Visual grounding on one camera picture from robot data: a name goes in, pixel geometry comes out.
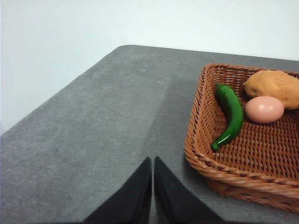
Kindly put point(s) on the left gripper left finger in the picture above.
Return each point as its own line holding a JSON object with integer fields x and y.
{"x": 130, "y": 200}

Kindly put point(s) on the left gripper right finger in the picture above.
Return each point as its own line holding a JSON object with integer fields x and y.
{"x": 175, "y": 200}

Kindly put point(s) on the brown wicker basket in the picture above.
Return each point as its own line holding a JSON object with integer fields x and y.
{"x": 257, "y": 149}

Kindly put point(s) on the green chili pepper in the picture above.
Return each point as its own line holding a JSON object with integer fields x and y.
{"x": 232, "y": 109}

